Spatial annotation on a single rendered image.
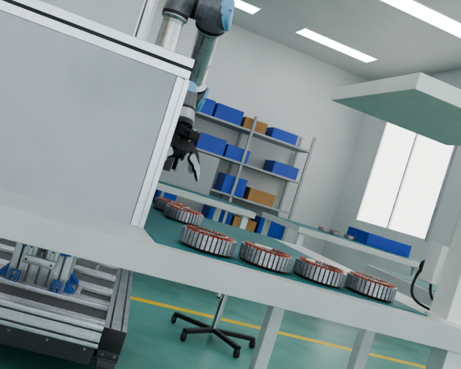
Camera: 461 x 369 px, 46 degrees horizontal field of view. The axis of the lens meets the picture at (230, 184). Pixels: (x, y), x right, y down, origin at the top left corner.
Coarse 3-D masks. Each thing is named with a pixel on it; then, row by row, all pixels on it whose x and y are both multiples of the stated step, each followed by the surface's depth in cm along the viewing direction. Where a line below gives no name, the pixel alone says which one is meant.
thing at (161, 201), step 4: (156, 200) 169; (160, 200) 167; (164, 200) 167; (168, 200) 174; (172, 200) 176; (156, 204) 168; (160, 204) 167; (164, 204) 166; (176, 204) 167; (180, 204) 168; (184, 204) 174; (156, 208) 168; (160, 208) 166; (164, 208) 167; (188, 208) 170
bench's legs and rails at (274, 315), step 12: (276, 312) 202; (264, 324) 204; (276, 324) 203; (264, 336) 202; (276, 336) 203; (264, 348) 202; (432, 348) 121; (252, 360) 205; (264, 360) 203; (432, 360) 120; (444, 360) 117; (456, 360) 118
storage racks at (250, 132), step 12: (216, 120) 798; (240, 132) 854; (252, 132) 807; (276, 144) 870; (288, 144) 825; (300, 144) 884; (312, 144) 836; (216, 156) 798; (228, 168) 856; (240, 168) 806; (252, 168) 825; (288, 180) 837; (300, 180) 837; (216, 192) 799; (288, 216) 838
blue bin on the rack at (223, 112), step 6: (216, 108) 794; (222, 108) 795; (228, 108) 798; (234, 108) 800; (216, 114) 793; (222, 114) 796; (228, 114) 798; (234, 114) 801; (240, 114) 803; (228, 120) 799; (234, 120) 802; (240, 120) 804
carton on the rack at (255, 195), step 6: (246, 192) 835; (252, 192) 822; (258, 192) 824; (264, 192) 827; (246, 198) 826; (252, 198) 822; (258, 198) 825; (264, 198) 827; (270, 198) 830; (264, 204) 828; (270, 204) 831
